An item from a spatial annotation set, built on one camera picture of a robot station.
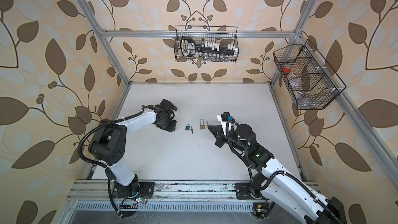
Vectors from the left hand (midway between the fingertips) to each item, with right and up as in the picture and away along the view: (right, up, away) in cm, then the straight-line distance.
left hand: (174, 126), depth 92 cm
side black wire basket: (+70, +24, -19) cm, 77 cm away
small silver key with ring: (+20, 0, +7) cm, 21 cm away
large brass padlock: (+17, -1, +4) cm, 17 cm away
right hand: (+21, +3, -22) cm, 30 cm away
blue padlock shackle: (+8, -1, +4) cm, 9 cm away
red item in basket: (+65, +35, -6) cm, 74 cm away
